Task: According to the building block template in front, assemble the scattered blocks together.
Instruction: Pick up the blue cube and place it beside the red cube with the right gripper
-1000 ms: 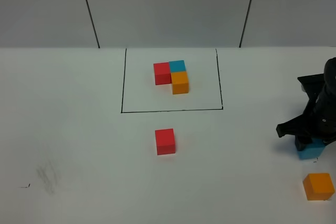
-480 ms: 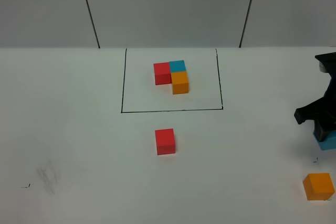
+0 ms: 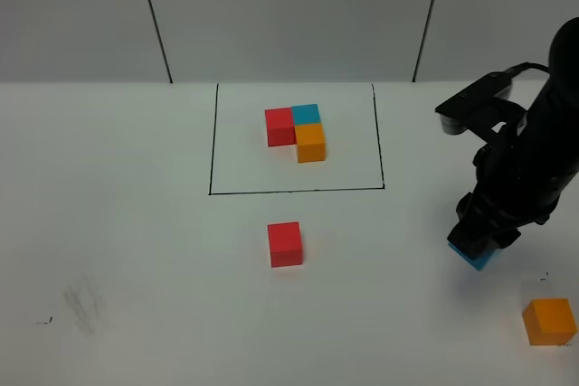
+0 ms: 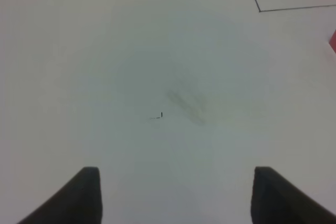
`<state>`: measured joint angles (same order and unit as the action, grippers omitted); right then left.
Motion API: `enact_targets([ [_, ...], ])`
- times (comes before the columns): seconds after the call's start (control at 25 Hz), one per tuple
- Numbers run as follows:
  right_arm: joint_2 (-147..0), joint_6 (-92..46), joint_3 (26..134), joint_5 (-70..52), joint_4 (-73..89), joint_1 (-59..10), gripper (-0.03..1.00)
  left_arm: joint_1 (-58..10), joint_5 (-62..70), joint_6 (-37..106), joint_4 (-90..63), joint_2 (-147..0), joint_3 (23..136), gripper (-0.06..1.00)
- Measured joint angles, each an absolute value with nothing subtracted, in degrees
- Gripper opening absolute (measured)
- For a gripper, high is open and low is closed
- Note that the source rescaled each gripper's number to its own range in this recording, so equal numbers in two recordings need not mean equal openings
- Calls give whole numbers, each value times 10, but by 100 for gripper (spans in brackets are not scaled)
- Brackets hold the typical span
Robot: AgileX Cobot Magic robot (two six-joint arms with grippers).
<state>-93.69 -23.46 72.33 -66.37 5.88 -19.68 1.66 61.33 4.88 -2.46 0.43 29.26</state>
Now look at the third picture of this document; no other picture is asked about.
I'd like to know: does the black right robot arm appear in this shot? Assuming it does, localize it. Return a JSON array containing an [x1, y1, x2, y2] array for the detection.
[[435, 19, 578, 269]]

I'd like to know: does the red template block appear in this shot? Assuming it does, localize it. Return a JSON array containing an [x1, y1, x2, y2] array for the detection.
[[264, 108, 296, 147]]

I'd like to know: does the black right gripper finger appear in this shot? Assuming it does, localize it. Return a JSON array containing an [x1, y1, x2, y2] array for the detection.
[[447, 219, 497, 259], [495, 228, 521, 249]]

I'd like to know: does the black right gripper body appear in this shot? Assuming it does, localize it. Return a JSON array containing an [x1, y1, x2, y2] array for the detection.
[[460, 103, 574, 241]]

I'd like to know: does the orange loose block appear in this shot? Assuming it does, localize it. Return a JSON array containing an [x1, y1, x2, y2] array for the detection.
[[522, 298, 578, 346]]

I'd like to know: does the orange template block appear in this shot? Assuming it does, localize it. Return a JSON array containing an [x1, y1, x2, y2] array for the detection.
[[295, 123, 327, 163]]

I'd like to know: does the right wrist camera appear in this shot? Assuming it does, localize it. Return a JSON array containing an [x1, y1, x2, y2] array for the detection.
[[435, 72, 523, 143]]

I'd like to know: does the blue template block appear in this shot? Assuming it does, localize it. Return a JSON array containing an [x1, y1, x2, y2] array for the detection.
[[291, 104, 321, 126]]

